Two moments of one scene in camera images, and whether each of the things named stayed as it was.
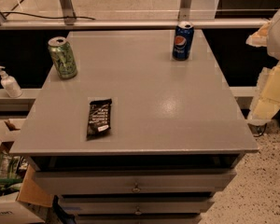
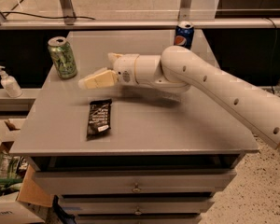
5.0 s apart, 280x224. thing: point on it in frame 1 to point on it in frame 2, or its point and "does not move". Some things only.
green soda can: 63,58 does not move
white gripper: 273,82 to 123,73
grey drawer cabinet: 137,136 does not move
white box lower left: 6,209 does not move
